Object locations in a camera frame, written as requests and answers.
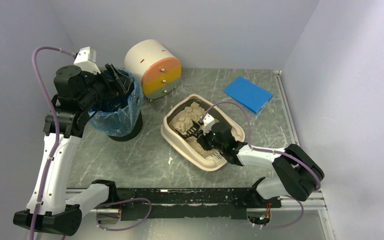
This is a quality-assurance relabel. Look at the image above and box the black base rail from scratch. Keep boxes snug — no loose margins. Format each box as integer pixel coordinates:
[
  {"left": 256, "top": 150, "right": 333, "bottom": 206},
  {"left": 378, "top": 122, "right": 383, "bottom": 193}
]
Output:
[{"left": 97, "top": 187, "right": 282, "bottom": 221}]

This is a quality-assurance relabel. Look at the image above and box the blue flat pad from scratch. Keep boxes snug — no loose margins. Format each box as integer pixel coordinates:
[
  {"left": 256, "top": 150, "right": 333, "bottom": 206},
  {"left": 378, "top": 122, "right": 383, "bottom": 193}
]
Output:
[{"left": 223, "top": 76, "right": 274, "bottom": 114}]

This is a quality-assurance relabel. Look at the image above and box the cylindrical mini drawer cabinet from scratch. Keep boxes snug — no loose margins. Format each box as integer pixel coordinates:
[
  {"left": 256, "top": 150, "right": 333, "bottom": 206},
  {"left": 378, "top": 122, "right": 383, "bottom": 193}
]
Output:
[{"left": 124, "top": 39, "right": 182, "bottom": 101}]

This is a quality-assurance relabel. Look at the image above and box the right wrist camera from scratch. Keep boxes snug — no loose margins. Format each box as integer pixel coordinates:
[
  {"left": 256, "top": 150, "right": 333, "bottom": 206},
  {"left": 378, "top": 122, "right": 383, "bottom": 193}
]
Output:
[{"left": 199, "top": 113, "right": 216, "bottom": 135}]

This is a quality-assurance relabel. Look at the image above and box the sand litter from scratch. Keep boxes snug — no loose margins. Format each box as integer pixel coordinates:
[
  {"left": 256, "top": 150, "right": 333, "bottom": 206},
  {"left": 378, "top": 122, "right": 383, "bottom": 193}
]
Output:
[{"left": 168, "top": 101, "right": 217, "bottom": 158}]

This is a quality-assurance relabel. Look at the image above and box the black litter scoop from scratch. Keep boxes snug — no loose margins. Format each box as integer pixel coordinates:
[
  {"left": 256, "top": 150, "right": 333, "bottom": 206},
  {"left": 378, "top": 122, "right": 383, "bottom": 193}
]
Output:
[{"left": 175, "top": 121, "right": 202, "bottom": 140}]

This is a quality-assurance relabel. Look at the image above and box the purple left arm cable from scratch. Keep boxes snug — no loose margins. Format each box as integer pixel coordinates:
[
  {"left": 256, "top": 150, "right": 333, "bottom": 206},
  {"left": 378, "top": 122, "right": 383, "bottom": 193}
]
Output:
[{"left": 28, "top": 46, "right": 78, "bottom": 240}]

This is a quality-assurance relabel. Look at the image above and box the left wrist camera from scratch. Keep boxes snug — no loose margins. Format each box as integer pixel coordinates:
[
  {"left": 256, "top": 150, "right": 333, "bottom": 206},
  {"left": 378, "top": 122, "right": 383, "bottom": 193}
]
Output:
[{"left": 73, "top": 46, "right": 102, "bottom": 75}]

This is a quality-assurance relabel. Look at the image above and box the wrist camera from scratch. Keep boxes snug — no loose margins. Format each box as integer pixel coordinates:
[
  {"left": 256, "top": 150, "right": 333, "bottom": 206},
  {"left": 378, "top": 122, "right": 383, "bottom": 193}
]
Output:
[
  {"left": 73, "top": 46, "right": 102, "bottom": 75},
  {"left": 199, "top": 113, "right": 216, "bottom": 135}
]

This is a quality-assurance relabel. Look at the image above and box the black bin with blue bag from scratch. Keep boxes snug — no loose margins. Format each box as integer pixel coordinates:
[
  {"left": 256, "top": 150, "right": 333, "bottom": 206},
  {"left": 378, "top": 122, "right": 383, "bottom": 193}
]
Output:
[{"left": 88, "top": 68, "right": 144, "bottom": 142}]

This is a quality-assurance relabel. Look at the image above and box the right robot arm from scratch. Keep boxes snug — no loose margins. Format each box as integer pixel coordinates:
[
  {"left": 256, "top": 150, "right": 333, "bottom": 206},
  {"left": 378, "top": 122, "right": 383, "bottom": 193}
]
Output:
[{"left": 193, "top": 122, "right": 325, "bottom": 201}]

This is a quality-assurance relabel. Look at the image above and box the beige litter box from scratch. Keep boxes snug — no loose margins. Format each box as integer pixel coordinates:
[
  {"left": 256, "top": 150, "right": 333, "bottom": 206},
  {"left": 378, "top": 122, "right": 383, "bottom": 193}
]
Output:
[{"left": 160, "top": 94, "right": 228, "bottom": 172}]

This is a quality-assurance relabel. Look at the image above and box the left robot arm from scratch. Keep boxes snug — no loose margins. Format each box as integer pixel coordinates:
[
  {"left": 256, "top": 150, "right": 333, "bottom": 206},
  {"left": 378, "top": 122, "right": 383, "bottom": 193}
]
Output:
[{"left": 13, "top": 64, "right": 136, "bottom": 239}]

